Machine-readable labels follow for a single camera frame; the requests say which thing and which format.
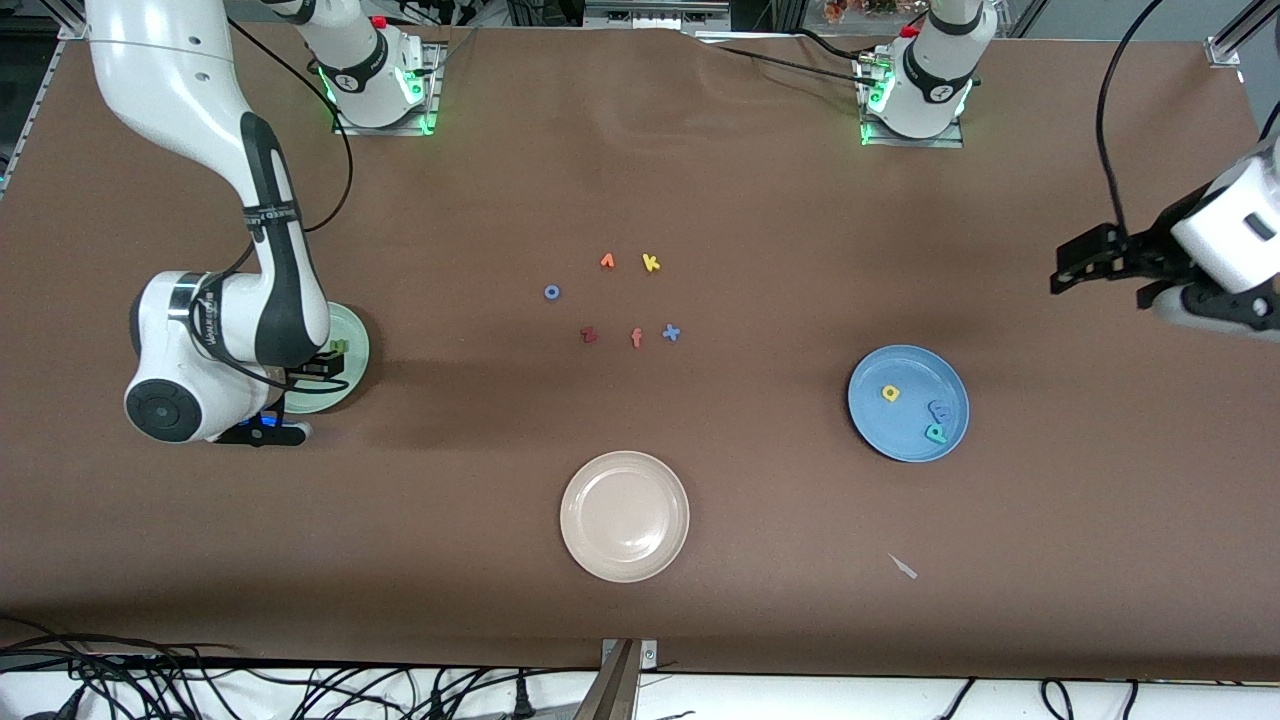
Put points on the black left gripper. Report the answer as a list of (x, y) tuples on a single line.
[(1152, 251)]

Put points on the aluminium profile bar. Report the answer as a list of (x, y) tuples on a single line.
[(612, 690)]

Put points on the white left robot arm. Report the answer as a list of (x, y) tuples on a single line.
[(930, 80)]

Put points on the green plate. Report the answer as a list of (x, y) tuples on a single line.
[(340, 400)]

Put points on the teal foam letter g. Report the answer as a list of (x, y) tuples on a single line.
[(935, 433)]

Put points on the white tape scrap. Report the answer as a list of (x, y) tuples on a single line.
[(903, 566)]

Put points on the aluminium table edge rail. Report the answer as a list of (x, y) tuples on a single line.
[(40, 90)]

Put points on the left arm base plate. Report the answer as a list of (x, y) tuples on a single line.
[(950, 143)]

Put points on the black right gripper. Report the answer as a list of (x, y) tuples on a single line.
[(318, 370)]

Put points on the silver metal device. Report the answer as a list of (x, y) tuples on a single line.
[(655, 12)]

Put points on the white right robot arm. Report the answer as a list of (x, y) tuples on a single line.
[(180, 90)]

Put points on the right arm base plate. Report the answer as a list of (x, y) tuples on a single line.
[(345, 128)]

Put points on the blue plate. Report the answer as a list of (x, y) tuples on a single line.
[(900, 430)]

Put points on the aluminium corner bracket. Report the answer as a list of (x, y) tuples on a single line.
[(1228, 52)]

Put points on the beige plate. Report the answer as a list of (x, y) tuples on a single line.
[(625, 516)]

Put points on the blue foam letter m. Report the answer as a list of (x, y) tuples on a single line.
[(940, 410)]

